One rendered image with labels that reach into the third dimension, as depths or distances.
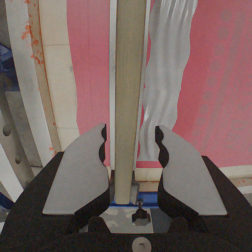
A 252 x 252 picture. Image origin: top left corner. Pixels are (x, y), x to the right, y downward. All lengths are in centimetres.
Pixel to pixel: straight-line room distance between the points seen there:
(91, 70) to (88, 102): 6
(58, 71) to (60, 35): 6
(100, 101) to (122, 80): 13
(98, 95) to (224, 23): 26
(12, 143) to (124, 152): 22
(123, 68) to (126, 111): 5
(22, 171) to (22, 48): 24
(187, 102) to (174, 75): 6
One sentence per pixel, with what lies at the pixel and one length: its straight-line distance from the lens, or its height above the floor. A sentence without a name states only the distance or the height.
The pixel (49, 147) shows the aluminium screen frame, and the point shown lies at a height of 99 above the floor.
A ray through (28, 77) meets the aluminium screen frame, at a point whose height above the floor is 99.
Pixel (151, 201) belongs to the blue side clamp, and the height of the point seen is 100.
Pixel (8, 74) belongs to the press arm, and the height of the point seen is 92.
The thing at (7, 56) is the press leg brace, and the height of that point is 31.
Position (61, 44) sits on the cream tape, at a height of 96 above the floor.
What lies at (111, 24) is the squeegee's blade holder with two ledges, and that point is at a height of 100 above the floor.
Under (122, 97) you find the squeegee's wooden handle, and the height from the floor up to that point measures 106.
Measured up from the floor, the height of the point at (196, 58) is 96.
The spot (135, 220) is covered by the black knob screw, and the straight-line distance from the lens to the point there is 37.
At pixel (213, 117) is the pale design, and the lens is 35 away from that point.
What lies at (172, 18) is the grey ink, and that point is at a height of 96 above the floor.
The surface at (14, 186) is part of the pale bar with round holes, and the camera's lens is 39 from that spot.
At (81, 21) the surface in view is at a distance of 28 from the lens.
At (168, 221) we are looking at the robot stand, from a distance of 70.
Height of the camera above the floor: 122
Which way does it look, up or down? 61 degrees down
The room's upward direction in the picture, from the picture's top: 178 degrees clockwise
